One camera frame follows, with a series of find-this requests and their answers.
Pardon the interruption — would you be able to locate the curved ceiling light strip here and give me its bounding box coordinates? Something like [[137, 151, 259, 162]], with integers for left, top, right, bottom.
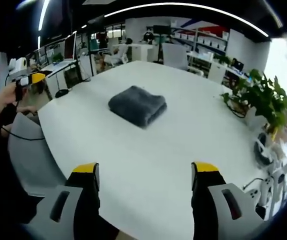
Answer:
[[103, 1, 270, 38]]

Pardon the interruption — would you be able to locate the white headset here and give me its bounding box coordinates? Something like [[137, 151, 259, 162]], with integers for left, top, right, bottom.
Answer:
[[252, 131, 276, 166]]

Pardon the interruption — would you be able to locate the storage shelf with white boxes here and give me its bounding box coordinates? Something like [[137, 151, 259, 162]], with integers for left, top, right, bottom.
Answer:
[[170, 24, 230, 55]]

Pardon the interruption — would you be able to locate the grey towel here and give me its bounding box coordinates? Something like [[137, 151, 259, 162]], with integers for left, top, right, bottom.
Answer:
[[107, 85, 168, 130]]

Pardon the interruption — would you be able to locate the black cable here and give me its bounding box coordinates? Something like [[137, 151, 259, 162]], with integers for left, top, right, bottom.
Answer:
[[0, 124, 46, 141]]

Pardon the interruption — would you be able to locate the black monitor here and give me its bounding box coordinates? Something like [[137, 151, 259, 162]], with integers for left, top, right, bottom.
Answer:
[[153, 24, 172, 36]]

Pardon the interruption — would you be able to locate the green potted plant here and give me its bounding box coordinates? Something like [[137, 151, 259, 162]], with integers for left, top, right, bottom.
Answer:
[[220, 68, 287, 137]]

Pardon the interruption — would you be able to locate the person's left hand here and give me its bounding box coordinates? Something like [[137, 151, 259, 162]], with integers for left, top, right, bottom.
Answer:
[[0, 82, 18, 106]]

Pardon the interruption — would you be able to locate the silver-backed monitor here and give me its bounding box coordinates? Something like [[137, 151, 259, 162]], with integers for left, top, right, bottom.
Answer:
[[63, 32, 78, 61]]

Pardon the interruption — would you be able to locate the grey office chair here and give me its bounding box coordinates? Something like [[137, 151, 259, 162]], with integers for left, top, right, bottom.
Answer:
[[6, 112, 67, 199]]

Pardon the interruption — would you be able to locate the white side desk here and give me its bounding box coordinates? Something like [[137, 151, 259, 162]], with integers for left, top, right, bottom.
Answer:
[[40, 59, 79, 76]]

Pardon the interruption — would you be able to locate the black round stand base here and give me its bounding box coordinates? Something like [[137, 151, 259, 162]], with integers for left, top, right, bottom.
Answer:
[[54, 89, 70, 99]]

